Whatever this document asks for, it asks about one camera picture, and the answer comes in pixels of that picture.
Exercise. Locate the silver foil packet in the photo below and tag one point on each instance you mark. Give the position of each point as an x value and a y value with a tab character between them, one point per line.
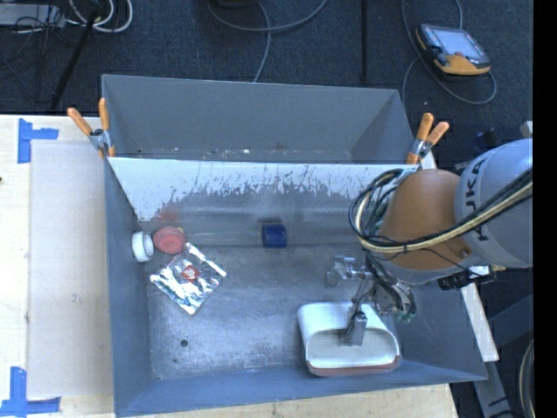
188	279

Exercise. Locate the black cylinder on white bracket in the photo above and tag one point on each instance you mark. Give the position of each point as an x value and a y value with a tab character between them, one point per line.
454	280

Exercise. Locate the red round toy fruit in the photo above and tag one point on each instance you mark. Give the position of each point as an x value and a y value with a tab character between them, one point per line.
169	240

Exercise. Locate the dark blue block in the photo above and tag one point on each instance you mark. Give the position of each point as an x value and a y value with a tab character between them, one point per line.
274	234

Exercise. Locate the white round cap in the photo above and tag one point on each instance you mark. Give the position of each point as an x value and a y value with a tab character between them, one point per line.
142	246

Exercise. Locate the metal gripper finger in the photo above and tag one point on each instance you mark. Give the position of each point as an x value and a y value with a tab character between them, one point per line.
346	270
357	327

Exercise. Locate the grey metal bin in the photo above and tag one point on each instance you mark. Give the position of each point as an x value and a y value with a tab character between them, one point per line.
261	303

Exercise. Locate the pale wood board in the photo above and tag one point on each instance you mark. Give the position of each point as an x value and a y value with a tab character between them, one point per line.
65	268

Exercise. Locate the white and brown dish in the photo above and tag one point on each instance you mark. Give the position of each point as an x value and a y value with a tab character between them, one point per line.
330	351

